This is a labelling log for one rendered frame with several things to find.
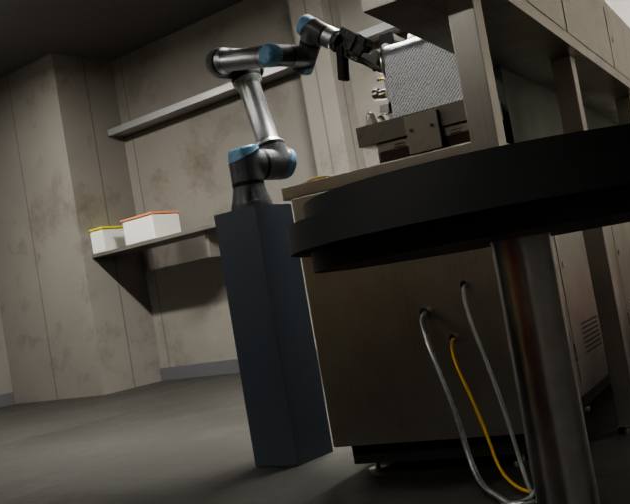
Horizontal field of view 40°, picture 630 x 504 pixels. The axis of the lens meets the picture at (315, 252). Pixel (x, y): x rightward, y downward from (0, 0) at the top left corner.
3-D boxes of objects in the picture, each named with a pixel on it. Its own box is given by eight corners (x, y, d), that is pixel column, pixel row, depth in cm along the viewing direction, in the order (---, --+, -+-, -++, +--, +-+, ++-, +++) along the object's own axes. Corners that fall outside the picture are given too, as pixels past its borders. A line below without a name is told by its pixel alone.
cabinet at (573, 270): (549, 357, 480) (521, 204, 485) (672, 343, 449) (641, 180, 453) (337, 480, 261) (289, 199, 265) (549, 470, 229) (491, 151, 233)
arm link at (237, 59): (191, 47, 323) (270, 35, 286) (215, 48, 330) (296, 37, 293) (191, 78, 325) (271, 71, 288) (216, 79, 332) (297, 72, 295)
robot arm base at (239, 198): (223, 214, 310) (218, 186, 311) (251, 212, 322) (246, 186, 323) (254, 205, 301) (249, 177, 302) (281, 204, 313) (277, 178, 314)
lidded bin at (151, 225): (184, 236, 760) (180, 210, 761) (155, 238, 733) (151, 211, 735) (153, 244, 785) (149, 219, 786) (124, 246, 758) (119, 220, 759)
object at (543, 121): (630, 174, 455) (622, 129, 456) (637, 173, 453) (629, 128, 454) (503, 147, 260) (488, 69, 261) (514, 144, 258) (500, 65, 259)
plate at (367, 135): (381, 151, 273) (378, 132, 273) (503, 120, 254) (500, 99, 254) (358, 148, 259) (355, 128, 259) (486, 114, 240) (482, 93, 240)
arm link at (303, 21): (304, 35, 304) (311, 11, 300) (329, 47, 300) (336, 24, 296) (291, 36, 298) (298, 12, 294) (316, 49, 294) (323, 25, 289)
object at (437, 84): (397, 135, 275) (386, 78, 276) (466, 117, 263) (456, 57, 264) (396, 135, 274) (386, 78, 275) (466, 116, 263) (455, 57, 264)
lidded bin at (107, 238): (133, 249, 801) (129, 225, 802) (105, 251, 774) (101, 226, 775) (106, 256, 825) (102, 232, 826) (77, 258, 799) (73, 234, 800)
